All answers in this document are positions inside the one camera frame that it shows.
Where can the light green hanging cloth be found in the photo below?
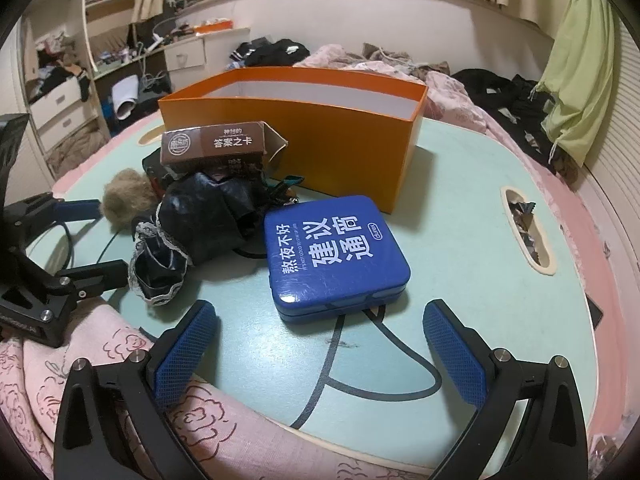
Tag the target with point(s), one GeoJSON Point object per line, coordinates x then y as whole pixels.
{"type": "Point", "coordinates": [580, 75]}

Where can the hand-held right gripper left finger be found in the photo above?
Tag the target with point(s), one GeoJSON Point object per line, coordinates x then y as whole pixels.
{"type": "Point", "coordinates": [182, 355]}

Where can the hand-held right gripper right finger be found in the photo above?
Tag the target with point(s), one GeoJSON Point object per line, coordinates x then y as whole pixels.
{"type": "Point", "coordinates": [455, 355]}

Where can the orange flat box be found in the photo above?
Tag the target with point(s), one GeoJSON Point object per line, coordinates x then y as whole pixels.
{"type": "Point", "coordinates": [212, 26]}

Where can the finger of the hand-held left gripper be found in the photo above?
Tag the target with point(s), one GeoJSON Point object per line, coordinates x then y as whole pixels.
{"type": "Point", "coordinates": [100, 275]}
{"type": "Point", "coordinates": [80, 208]}

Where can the black and white clothes pile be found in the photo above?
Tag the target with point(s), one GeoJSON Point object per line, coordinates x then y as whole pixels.
{"type": "Point", "coordinates": [270, 52]}

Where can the brown fluffy pom-pom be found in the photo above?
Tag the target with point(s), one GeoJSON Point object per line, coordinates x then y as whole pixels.
{"type": "Point", "coordinates": [125, 200]}

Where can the brown card box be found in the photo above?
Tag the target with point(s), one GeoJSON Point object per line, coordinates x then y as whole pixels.
{"type": "Point", "coordinates": [210, 142]}

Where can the large black clothes pile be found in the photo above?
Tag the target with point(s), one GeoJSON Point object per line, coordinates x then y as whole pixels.
{"type": "Point", "coordinates": [480, 85]}

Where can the white slipper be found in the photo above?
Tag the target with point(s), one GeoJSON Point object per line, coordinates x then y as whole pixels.
{"type": "Point", "coordinates": [124, 95]}

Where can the pink floral bedding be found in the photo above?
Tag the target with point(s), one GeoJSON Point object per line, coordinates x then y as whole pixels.
{"type": "Point", "coordinates": [60, 375]}

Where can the white wall shelf unit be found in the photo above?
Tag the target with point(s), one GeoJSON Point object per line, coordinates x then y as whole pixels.
{"type": "Point", "coordinates": [107, 5]}

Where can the blue tin case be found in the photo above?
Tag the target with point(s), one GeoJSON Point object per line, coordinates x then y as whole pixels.
{"type": "Point", "coordinates": [330, 255]}

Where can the black lace-trimmed cloth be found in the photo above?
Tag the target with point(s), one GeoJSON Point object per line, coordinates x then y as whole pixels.
{"type": "Point", "coordinates": [200, 220]}

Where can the mint cartoon printed desktop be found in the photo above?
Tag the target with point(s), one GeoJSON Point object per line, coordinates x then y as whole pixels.
{"type": "Point", "coordinates": [475, 260]}

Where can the orange cardboard box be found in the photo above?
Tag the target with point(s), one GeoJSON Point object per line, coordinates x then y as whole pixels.
{"type": "Point", "coordinates": [350, 150]}

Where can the white slatted wardrobe door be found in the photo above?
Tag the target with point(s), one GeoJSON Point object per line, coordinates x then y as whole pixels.
{"type": "Point", "coordinates": [622, 160]}

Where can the white desk drawer unit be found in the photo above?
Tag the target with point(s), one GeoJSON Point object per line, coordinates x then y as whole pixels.
{"type": "Point", "coordinates": [185, 55]}

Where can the white drawer cabinet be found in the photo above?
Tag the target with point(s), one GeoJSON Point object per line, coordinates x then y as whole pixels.
{"type": "Point", "coordinates": [55, 105]}

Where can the dark foil packet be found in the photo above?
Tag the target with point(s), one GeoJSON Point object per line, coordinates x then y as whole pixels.
{"type": "Point", "coordinates": [595, 310]}

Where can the black hanging sock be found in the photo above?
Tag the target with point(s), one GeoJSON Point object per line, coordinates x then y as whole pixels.
{"type": "Point", "coordinates": [84, 87]}

